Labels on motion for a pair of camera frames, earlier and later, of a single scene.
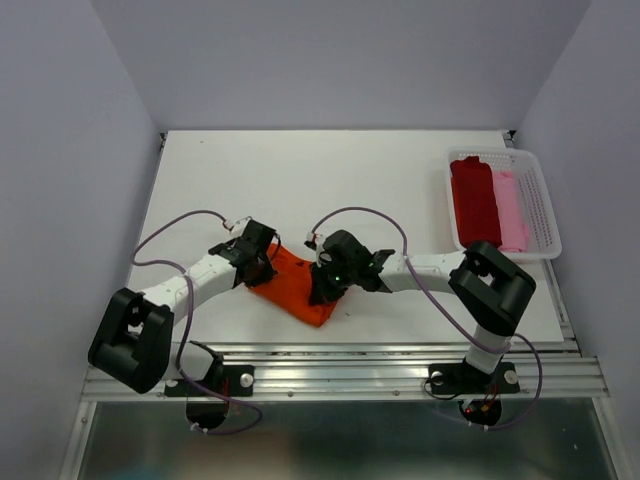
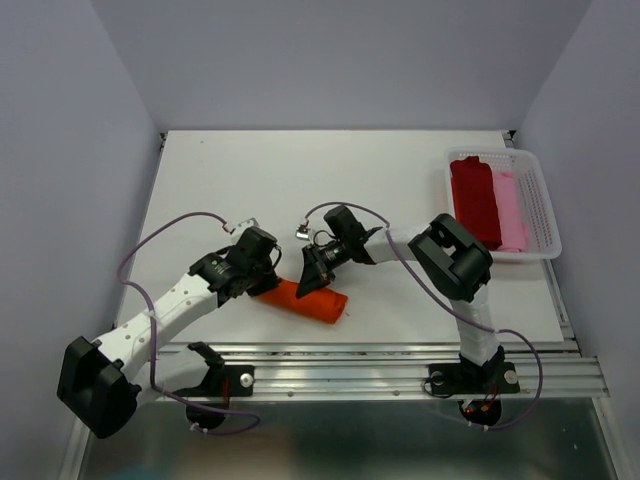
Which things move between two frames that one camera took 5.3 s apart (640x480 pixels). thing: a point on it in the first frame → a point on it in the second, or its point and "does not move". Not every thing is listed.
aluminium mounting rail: [382, 372] does not move
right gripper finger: [323, 284] → [310, 278]
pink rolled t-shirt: [513, 231] does not move
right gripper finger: [331, 290] → [326, 274]
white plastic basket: [544, 236] does not move
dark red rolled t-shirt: [476, 201] does not move
